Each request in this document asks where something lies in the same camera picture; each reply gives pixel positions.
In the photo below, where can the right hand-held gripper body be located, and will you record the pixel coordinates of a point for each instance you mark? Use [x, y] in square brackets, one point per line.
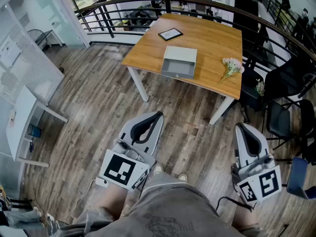
[269, 181]

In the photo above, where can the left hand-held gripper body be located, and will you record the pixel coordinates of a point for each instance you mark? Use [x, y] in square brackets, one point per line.
[118, 169]

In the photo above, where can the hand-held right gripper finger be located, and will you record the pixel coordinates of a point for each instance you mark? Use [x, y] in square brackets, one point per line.
[255, 142]
[248, 143]

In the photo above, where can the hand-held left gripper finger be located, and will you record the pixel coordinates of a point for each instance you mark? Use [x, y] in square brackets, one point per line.
[138, 127]
[156, 127]

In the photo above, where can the grey drawer box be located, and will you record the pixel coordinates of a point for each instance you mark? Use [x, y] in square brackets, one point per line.
[177, 69]

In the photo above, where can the person's right forearm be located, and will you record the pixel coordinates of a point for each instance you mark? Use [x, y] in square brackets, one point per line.
[245, 216]

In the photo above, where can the person's left forearm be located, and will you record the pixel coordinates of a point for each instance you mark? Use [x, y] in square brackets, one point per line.
[113, 199]

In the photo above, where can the white power strip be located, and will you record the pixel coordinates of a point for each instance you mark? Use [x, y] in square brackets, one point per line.
[101, 182]

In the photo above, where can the blue chair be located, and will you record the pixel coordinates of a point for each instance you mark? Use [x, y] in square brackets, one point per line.
[297, 174]

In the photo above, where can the black folding chair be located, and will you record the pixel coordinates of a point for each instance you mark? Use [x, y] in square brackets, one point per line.
[279, 120]

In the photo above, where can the person's left shoe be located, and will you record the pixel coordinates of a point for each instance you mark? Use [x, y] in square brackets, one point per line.
[158, 168]

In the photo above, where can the person's shoe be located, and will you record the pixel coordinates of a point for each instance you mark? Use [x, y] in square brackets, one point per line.
[182, 176]
[158, 168]

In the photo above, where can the grey shorts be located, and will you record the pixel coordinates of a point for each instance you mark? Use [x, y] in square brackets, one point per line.
[165, 178]

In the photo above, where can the small white flower bunch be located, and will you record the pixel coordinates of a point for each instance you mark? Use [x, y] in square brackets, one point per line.
[260, 88]

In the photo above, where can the person's right shoe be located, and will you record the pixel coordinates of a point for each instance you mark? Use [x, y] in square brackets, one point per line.
[182, 176]

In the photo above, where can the black mesh armchair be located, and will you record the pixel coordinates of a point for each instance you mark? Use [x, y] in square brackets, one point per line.
[284, 80]

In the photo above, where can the grey printed t-shirt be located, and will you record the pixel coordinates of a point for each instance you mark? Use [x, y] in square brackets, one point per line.
[172, 213]

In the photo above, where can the pink flower bouquet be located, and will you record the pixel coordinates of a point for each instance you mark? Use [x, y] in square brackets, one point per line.
[233, 67]

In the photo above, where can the blue waste bin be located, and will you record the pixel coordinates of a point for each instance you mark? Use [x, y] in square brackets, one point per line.
[34, 130]

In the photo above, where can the black object on floor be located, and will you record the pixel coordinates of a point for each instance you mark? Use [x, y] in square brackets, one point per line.
[61, 69]

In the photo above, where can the wooden table white legs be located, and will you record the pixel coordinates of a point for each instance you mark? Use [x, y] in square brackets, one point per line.
[209, 41]

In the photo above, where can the white desk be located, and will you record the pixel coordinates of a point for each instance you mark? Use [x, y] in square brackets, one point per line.
[21, 122]

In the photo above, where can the yellow round stool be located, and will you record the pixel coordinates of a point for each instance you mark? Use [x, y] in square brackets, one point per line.
[3, 194]

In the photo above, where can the white perforated partition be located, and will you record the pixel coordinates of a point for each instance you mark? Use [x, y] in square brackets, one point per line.
[29, 65]

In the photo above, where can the black railing wooden handrail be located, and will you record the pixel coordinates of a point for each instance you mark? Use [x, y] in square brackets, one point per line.
[247, 11]

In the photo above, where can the standing fan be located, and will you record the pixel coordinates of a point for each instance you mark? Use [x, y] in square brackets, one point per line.
[39, 37]

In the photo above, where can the white paper notice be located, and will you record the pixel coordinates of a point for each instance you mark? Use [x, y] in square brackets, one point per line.
[8, 52]

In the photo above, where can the black picture frame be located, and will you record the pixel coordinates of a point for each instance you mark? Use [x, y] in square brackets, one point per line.
[170, 34]

